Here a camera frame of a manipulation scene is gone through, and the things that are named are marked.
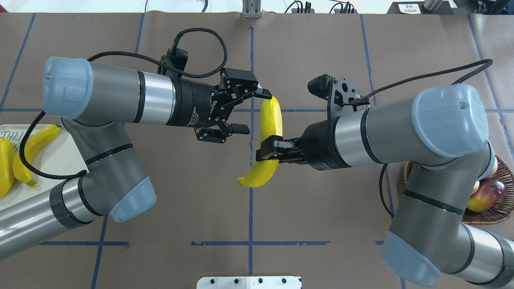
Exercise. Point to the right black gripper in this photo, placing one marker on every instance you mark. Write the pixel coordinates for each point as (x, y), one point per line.
(318, 145)

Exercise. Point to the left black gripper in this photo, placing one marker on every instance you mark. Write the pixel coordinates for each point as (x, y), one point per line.
(193, 103)

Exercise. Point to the yellow banana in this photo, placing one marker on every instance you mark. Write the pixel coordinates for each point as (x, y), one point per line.
(7, 177)
(271, 129)
(33, 147)

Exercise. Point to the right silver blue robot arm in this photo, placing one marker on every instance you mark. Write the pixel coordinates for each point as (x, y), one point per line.
(444, 132)

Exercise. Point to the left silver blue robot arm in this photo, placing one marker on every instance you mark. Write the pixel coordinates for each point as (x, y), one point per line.
(94, 101)

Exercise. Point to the brown wicker basket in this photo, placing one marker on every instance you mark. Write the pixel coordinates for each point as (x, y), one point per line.
(504, 206)

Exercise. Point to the black box with label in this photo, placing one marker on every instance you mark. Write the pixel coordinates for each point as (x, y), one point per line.
(421, 7)

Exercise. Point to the red apple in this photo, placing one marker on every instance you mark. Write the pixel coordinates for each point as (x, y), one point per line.
(486, 194)

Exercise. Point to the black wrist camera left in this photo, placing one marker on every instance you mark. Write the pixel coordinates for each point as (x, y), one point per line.
(176, 60)

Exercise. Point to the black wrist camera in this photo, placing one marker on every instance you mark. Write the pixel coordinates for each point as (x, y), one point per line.
(339, 93)
(176, 60)

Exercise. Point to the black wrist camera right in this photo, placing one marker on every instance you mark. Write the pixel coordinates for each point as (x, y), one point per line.
(339, 93)

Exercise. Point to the aluminium frame column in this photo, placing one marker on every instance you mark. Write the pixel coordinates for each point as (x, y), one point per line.
(252, 9)

